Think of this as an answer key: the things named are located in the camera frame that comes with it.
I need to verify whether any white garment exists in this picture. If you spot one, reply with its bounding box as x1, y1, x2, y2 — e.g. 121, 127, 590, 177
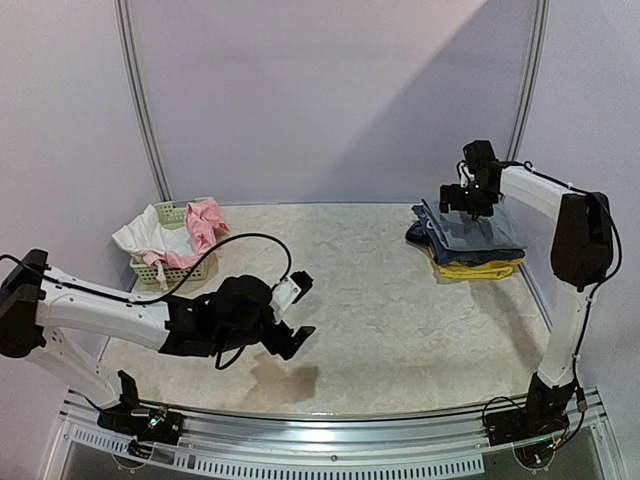
111, 203, 193, 257

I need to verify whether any right aluminium frame post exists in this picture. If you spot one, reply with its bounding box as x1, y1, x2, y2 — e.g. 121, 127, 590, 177
502, 0, 550, 161

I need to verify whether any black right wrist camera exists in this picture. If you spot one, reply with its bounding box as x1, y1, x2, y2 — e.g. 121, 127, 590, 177
456, 140, 501, 189

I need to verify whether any grey garment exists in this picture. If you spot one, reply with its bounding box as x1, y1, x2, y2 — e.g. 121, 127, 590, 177
414, 200, 527, 252

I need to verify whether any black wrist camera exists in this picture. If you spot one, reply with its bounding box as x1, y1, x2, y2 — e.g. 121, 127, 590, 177
217, 269, 315, 331
456, 140, 501, 189

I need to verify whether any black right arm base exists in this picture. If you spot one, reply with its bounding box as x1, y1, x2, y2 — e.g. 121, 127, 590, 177
481, 374, 587, 450

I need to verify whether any beige perforated laundry basket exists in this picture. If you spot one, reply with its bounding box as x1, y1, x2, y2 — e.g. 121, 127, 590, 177
112, 197, 229, 271

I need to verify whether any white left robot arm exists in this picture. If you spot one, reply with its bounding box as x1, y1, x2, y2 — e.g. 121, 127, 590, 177
1, 249, 315, 434

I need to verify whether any pink garment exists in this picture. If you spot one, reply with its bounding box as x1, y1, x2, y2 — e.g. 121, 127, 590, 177
142, 197, 229, 270

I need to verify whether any yellow folded t-shirt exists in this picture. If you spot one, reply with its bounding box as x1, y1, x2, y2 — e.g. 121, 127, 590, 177
437, 259, 522, 280

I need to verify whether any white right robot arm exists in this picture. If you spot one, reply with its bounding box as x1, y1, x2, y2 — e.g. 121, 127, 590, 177
439, 160, 622, 389

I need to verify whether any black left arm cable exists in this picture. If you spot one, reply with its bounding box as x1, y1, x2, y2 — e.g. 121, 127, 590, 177
0, 231, 294, 372

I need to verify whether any aluminium front rail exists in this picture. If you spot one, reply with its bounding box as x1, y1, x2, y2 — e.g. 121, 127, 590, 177
43, 389, 627, 479

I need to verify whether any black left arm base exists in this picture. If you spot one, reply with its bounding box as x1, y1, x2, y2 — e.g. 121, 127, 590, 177
97, 370, 186, 446

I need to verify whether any left aluminium frame post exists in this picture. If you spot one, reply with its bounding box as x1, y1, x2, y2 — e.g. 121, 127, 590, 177
114, 0, 172, 201

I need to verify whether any aluminium frame post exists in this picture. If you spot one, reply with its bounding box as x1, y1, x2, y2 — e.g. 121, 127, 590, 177
114, 0, 172, 201
502, 0, 550, 161

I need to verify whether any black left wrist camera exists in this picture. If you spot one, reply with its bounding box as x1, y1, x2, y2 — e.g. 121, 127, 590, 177
217, 269, 315, 331

